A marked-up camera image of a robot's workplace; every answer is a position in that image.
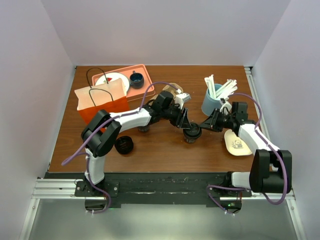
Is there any cardboard cup carrier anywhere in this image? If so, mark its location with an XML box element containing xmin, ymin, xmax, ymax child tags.
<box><xmin>151</xmin><ymin>82</ymin><xmax>184</xmax><ymax>101</ymax></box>

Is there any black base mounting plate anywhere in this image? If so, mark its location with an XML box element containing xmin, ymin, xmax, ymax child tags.
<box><xmin>74</xmin><ymin>172</ymin><xmax>252</xmax><ymax>210</ymax></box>

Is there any black cup lid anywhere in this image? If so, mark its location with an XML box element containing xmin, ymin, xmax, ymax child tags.
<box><xmin>183</xmin><ymin>122</ymin><xmax>202</xmax><ymax>140</ymax></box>
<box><xmin>114</xmin><ymin>136</ymin><xmax>134</xmax><ymax>155</ymax></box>

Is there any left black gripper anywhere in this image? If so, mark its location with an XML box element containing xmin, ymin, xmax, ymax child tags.
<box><xmin>161</xmin><ymin>106</ymin><xmax>189</xmax><ymax>132</ymax></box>

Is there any white plate with strawberry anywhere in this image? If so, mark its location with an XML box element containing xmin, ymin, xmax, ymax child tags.
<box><xmin>94</xmin><ymin>72</ymin><xmax>130</xmax><ymax>94</ymax></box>

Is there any pink plastic tray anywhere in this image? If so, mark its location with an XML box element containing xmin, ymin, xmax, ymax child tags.
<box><xmin>86</xmin><ymin>64</ymin><xmax>152</xmax><ymax>102</ymax></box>

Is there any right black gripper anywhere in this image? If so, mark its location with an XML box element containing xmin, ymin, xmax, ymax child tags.
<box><xmin>199</xmin><ymin>109</ymin><xmax>234</xmax><ymax>134</ymax></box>

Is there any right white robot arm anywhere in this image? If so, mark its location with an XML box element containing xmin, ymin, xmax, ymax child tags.
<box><xmin>200</xmin><ymin>102</ymin><xmax>292</xmax><ymax>197</ymax></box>

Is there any dark blue ceramic cup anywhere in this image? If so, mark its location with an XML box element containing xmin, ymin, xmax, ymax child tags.
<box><xmin>129</xmin><ymin>70</ymin><xmax>145</xmax><ymax>89</ymax></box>

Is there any white wrapped straws bundle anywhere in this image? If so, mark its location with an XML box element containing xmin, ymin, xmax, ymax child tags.
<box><xmin>204</xmin><ymin>74</ymin><xmax>238</xmax><ymax>100</ymax></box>

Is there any aluminium frame rail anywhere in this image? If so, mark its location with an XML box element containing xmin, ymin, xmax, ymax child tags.
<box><xmin>244</xmin><ymin>66</ymin><xmax>265</xmax><ymax>129</ymax></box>

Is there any white panda dish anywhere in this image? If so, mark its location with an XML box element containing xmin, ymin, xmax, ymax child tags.
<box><xmin>224</xmin><ymin>129</ymin><xmax>252</xmax><ymax>157</ymax></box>

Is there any orange paper bag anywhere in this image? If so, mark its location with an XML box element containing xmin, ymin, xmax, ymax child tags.
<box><xmin>74</xmin><ymin>70</ymin><xmax>130</xmax><ymax>124</ymax></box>

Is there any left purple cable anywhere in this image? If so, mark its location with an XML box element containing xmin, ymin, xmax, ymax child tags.
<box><xmin>61</xmin><ymin>81</ymin><xmax>181</xmax><ymax>166</ymax></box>

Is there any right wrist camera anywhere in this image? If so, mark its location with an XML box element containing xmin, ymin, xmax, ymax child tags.
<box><xmin>219</xmin><ymin>98</ymin><xmax>232</xmax><ymax>115</ymax></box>

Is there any light blue straw holder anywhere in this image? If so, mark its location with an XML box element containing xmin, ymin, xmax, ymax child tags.
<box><xmin>201</xmin><ymin>89</ymin><xmax>222</xmax><ymax>116</ymax></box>

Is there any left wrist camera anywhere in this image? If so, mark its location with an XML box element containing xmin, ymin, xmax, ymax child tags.
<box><xmin>174</xmin><ymin>92</ymin><xmax>191</xmax><ymax>109</ymax></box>

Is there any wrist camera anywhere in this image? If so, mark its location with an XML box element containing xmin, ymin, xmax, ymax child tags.
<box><xmin>219</xmin><ymin>98</ymin><xmax>232</xmax><ymax>115</ymax></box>
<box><xmin>174</xmin><ymin>92</ymin><xmax>191</xmax><ymax>109</ymax></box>

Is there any black cup lid on table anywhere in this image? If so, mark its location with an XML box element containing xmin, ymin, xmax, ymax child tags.
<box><xmin>114</xmin><ymin>136</ymin><xmax>134</xmax><ymax>155</ymax></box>

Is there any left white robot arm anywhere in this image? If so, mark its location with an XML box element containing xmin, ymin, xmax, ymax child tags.
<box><xmin>81</xmin><ymin>90</ymin><xmax>192</xmax><ymax>196</ymax></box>

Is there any dark coffee cup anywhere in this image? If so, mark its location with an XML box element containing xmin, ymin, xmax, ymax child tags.
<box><xmin>137</xmin><ymin>125</ymin><xmax>150</xmax><ymax>133</ymax></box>
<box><xmin>184</xmin><ymin>136</ymin><xmax>198</xmax><ymax>144</ymax></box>

